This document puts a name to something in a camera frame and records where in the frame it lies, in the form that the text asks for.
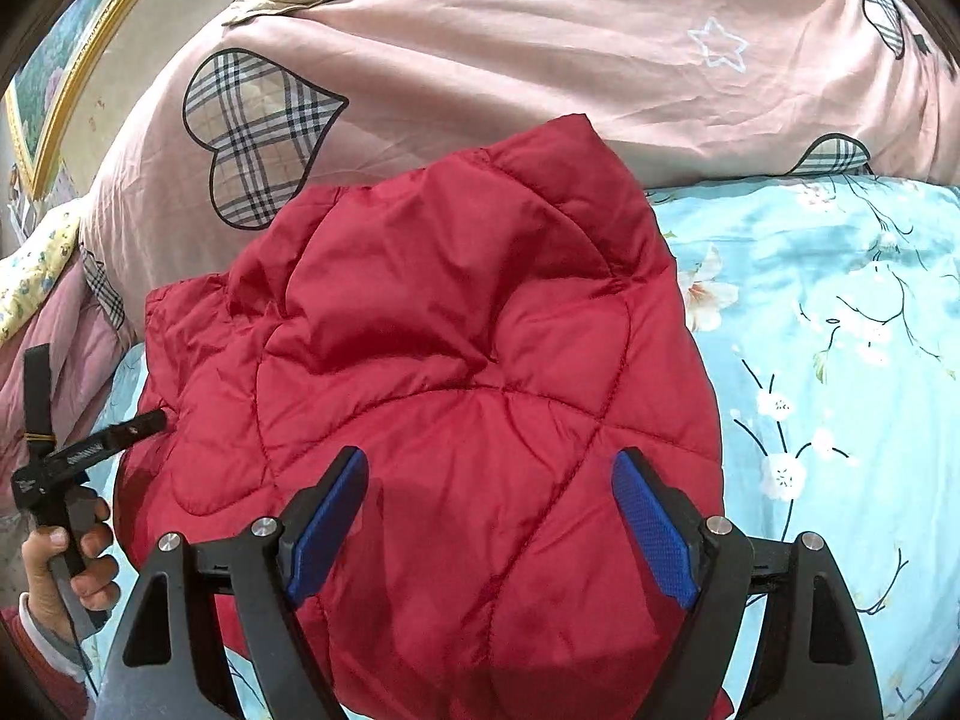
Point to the yellow floral quilt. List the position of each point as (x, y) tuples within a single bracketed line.
[(37, 277)]

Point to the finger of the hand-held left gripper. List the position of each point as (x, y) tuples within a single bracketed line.
[(37, 390), (105, 441)]

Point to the red quilted jacket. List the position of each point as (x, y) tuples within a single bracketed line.
[(465, 345)]

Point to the blue floral bed sheet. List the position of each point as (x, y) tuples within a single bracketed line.
[(825, 315)]

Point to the gold framed picture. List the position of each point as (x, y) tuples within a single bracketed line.
[(45, 90)]

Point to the pink quilt with plaid hearts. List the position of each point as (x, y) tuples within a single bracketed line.
[(525, 52)]

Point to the person's left hand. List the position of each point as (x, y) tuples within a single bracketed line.
[(94, 570)]

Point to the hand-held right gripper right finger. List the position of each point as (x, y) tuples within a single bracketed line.
[(660, 540)]

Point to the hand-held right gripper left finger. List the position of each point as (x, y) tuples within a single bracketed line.
[(322, 532)]

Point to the plain pink blanket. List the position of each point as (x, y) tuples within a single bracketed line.
[(75, 330)]

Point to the person's left forearm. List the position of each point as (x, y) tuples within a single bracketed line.
[(37, 652)]

